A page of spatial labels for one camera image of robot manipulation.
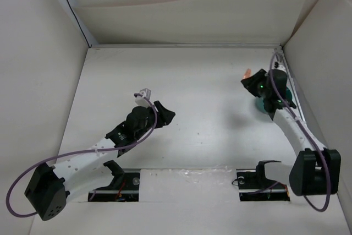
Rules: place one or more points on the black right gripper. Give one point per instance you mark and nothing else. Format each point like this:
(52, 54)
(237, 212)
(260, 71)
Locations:
(250, 82)

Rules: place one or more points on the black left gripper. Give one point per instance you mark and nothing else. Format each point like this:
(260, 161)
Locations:
(164, 116)

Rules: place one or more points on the orange highlighter marker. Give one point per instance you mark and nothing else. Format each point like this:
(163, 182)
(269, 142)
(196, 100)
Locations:
(247, 74)

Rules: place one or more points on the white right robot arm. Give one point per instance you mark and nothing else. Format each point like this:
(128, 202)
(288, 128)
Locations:
(316, 169)

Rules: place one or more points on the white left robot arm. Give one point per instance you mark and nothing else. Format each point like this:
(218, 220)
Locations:
(52, 187)

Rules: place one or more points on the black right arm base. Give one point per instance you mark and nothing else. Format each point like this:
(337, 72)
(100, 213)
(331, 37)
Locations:
(254, 186)

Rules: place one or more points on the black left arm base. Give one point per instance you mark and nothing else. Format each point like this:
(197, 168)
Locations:
(124, 186)

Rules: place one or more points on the teal round divided container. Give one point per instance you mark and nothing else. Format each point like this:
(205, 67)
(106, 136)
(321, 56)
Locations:
(260, 105)

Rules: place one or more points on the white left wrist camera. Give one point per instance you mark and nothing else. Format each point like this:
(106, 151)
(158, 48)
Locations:
(142, 97)

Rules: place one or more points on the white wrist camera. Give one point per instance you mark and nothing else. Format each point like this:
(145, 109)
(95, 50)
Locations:
(279, 66)
(142, 97)

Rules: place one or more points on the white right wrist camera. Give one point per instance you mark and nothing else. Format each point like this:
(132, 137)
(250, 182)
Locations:
(279, 66)

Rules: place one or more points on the aluminium side rail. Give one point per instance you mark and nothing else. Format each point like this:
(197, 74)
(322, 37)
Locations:
(295, 103)

